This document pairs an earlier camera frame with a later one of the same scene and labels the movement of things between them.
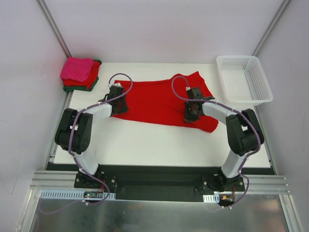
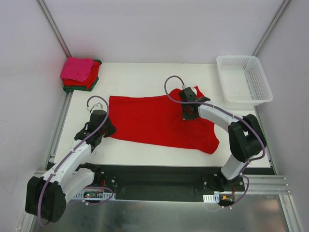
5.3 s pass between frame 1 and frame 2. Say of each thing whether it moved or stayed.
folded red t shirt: stayed
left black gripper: moved
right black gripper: stayed
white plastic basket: stayed
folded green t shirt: stayed
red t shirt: moved
